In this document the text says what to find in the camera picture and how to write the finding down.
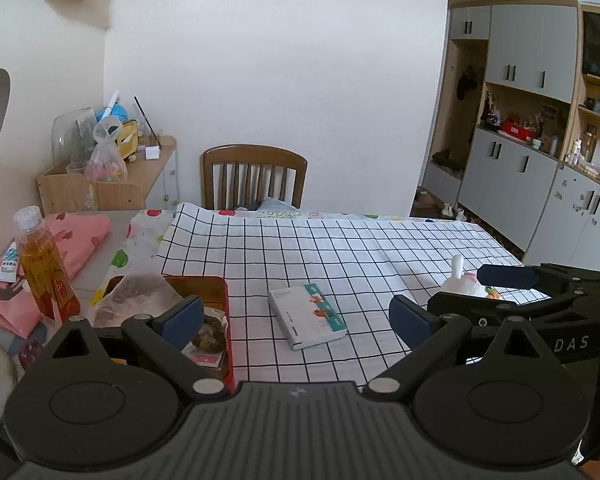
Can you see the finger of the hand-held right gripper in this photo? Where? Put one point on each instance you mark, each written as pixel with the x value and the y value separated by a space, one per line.
pixel 507 276
pixel 479 305

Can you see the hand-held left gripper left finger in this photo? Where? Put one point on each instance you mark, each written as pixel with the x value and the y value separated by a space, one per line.
pixel 182 317

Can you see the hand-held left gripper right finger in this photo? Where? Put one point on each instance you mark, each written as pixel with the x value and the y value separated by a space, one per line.
pixel 409 317

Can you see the white plush rabbit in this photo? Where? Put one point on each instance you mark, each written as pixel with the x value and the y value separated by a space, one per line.
pixel 457 285

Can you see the brown scrunchie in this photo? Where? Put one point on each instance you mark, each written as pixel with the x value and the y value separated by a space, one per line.
pixel 210 340

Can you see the red tin box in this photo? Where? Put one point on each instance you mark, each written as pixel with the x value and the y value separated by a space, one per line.
pixel 215 285

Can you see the pink sachet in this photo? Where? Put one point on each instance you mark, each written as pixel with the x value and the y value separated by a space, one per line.
pixel 207 358

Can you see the white flat box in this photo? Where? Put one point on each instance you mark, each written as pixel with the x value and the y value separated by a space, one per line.
pixel 300 315

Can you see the black checked white tablecloth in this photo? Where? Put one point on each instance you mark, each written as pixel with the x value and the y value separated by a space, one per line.
pixel 305 250

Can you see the pink printed cloth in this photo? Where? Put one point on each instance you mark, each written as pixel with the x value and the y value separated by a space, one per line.
pixel 75 232

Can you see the light blue cloth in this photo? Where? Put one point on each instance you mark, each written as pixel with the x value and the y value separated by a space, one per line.
pixel 277 205

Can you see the amber tea bottle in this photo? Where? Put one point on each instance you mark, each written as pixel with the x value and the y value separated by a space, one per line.
pixel 42 270

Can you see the wooden top side cabinet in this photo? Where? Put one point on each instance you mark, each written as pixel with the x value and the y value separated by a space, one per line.
pixel 152 170

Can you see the small white box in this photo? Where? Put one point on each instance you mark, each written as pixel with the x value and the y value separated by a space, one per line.
pixel 153 153

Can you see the plastic bag of sweets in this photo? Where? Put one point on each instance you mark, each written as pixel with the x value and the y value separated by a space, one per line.
pixel 105 162

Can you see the brown wooden chair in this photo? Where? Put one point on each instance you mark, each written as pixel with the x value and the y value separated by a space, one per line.
pixel 255 155

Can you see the small glass bowl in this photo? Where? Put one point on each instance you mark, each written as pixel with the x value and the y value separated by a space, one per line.
pixel 79 168

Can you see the white blue tube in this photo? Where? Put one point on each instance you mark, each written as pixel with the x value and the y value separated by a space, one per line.
pixel 7 262

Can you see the reed diffuser with black sticks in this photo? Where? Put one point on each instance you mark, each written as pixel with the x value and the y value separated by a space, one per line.
pixel 154 135

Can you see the yellow tissue box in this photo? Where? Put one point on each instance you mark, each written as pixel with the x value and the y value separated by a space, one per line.
pixel 127 140

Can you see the dark hanging figurine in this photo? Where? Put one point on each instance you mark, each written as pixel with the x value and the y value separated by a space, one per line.
pixel 467 85

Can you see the large glass jar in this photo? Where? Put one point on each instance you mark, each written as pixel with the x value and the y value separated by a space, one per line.
pixel 70 132

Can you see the small blue globe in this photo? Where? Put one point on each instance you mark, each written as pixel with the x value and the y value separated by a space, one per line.
pixel 116 111

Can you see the grey wooden wall cabinet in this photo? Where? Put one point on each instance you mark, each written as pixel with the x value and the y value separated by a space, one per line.
pixel 524 40

